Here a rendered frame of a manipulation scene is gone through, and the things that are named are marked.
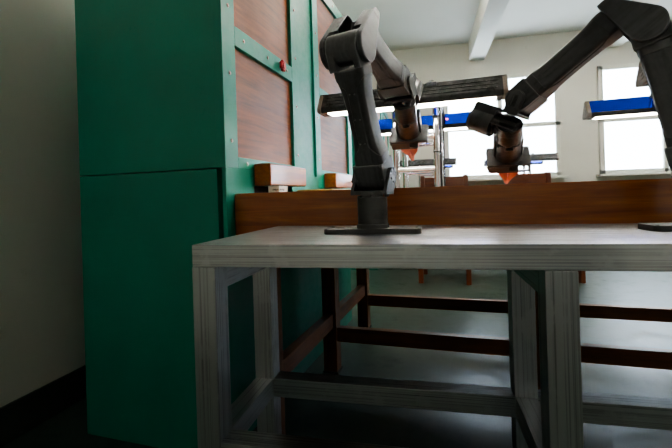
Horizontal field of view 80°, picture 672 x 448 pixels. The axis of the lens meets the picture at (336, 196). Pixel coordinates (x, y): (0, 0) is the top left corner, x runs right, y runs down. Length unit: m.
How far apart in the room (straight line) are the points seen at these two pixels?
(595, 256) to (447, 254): 0.20
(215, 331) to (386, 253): 0.33
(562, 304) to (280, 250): 0.44
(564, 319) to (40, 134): 1.66
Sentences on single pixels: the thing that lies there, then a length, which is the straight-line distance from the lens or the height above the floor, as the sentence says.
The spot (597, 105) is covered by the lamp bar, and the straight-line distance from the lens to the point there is 2.00.
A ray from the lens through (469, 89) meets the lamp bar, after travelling 1.36.
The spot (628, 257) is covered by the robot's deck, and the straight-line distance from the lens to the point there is 0.70.
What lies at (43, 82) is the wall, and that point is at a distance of 1.82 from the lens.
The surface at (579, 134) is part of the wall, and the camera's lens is 6.76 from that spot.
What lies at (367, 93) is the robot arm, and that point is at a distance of 0.81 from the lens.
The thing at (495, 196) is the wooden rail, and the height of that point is 0.74.
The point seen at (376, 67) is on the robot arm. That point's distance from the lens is 0.92.
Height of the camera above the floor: 0.75
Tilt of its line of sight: level
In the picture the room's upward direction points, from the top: 2 degrees counter-clockwise
